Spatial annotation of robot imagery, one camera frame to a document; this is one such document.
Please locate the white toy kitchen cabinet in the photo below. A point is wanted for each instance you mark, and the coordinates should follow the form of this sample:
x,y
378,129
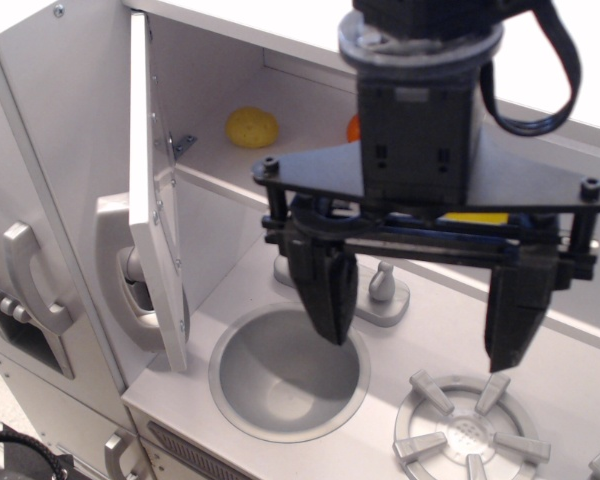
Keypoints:
x,y
65,73

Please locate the grey toy telephone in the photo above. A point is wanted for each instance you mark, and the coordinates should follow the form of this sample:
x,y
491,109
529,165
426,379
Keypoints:
x,y
129,261

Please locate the metal door hinge bracket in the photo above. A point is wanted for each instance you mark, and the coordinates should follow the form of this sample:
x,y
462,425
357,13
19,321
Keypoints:
x,y
181,146

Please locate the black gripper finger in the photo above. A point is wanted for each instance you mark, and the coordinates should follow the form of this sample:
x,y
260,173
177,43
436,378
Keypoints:
x,y
519,295

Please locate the grey microwave door handle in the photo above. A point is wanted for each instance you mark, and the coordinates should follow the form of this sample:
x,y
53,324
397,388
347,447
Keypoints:
x,y
117,265

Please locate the yellow toy lemon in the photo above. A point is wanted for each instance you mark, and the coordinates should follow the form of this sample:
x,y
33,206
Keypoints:
x,y
251,127

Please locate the white microwave door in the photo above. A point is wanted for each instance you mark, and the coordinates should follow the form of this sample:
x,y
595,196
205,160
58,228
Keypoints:
x,y
153,203

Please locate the grey ice dispenser panel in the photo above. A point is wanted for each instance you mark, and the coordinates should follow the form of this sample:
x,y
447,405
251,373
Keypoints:
x,y
19,329

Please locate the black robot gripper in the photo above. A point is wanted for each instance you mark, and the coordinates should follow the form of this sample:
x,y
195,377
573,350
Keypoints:
x,y
424,182

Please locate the grey stove burner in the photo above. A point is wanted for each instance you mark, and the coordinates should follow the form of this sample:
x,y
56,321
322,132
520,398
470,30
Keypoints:
x,y
460,427

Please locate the grey oven vent panel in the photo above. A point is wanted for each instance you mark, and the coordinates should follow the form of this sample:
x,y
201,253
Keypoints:
x,y
197,458

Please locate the grey round sink basin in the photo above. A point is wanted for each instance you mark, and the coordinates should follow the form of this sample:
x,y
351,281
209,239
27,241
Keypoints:
x,y
274,378

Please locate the orange toy fruit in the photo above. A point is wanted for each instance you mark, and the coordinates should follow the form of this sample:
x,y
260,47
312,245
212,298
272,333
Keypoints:
x,y
353,132

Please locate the black equipment at corner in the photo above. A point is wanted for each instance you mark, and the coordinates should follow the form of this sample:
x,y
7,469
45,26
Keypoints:
x,y
24,457

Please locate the grey oven door handle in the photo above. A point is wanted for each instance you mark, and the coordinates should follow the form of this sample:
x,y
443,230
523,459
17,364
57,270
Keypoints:
x,y
114,449

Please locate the grey toy faucet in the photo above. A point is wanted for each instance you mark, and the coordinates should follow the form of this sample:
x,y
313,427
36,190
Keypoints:
x,y
342,290

